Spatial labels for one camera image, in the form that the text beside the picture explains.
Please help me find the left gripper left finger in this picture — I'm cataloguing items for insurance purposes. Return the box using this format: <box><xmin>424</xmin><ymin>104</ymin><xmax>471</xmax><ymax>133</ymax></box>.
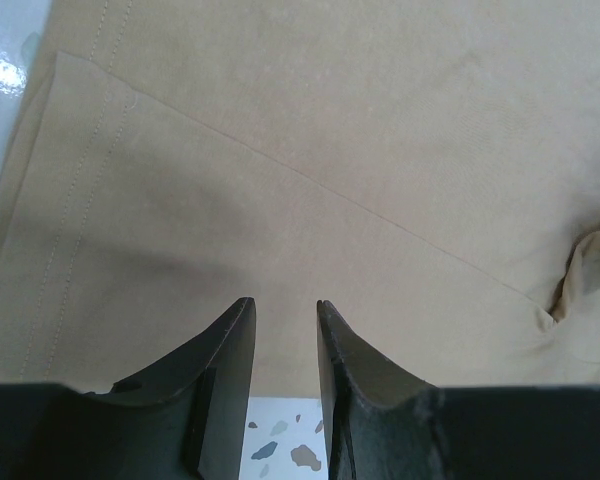
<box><xmin>0</xmin><ymin>297</ymin><xmax>256</xmax><ymax>479</ymax></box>

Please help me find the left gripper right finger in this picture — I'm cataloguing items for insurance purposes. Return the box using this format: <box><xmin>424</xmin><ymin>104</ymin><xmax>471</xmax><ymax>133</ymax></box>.
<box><xmin>317</xmin><ymin>301</ymin><xmax>600</xmax><ymax>479</ymax></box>

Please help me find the beige t shirt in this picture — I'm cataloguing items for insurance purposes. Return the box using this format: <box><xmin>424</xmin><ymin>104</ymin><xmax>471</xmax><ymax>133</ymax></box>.
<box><xmin>0</xmin><ymin>1</ymin><xmax>600</xmax><ymax>397</ymax></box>

